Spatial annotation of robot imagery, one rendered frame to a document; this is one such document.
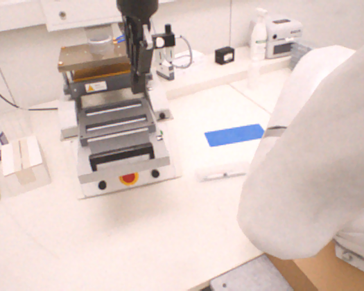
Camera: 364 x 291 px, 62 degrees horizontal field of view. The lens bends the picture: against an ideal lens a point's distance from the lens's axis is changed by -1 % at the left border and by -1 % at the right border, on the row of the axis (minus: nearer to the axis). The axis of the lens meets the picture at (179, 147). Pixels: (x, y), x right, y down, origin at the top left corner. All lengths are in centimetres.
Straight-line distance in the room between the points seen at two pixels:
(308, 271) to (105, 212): 56
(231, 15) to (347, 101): 166
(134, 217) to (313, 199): 68
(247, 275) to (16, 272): 57
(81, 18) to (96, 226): 68
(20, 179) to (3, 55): 68
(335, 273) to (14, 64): 144
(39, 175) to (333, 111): 96
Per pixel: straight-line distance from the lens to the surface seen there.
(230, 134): 118
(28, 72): 160
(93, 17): 115
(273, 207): 31
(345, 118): 21
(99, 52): 100
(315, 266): 70
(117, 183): 97
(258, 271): 79
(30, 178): 108
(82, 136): 82
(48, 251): 91
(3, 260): 96
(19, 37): 156
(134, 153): 71
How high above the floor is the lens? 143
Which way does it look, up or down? 37 degrees down
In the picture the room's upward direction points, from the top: 5 degrees counter-clockwise
